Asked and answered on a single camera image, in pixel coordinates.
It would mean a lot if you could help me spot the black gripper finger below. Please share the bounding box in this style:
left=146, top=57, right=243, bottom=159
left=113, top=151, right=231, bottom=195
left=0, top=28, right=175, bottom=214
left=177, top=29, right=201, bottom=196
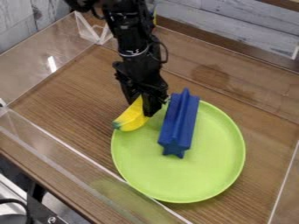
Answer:
left=119, top=80, right=143, bottom=104
left=142, top=94, right=170, bottom=117

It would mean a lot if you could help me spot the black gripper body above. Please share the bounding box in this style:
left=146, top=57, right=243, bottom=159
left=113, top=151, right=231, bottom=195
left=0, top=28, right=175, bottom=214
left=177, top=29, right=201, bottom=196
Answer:
left=113, top=51, right=169, bottom=96

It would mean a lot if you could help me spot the yellow toy banana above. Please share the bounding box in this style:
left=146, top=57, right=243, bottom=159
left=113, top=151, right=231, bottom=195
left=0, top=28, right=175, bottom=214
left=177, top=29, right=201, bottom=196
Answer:
left=113, top=96, right=150, bottom=131

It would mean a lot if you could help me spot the green round plate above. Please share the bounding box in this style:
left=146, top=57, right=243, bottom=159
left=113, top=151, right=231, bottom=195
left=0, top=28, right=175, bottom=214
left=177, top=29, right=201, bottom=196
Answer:
left=111, top=101, right=247, bottom=203

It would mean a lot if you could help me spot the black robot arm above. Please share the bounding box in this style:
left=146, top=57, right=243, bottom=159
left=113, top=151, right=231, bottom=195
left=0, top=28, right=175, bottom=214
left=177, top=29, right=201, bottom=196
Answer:
left=65, top=0, right=169, bottom=117

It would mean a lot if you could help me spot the clear acrylic corner bracket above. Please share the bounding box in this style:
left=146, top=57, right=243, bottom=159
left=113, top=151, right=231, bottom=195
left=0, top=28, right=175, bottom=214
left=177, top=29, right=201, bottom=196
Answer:
left=75, top=11, right=114, bottom=46

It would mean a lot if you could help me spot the clear acrylic front wall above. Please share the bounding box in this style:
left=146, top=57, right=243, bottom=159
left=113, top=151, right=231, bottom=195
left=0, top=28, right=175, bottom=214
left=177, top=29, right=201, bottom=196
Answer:
left=0, top=107, right=193, bottom=224

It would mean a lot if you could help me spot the black metal table bracket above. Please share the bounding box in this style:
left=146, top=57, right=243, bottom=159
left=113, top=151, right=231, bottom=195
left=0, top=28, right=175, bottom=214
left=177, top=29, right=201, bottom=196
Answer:
left=29, top=201, right=69, bottom=224

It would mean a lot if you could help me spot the black cable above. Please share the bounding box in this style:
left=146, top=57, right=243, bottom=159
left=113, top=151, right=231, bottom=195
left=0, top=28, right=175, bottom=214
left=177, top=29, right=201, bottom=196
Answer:
left=0, top=199, right=34, bottom=224

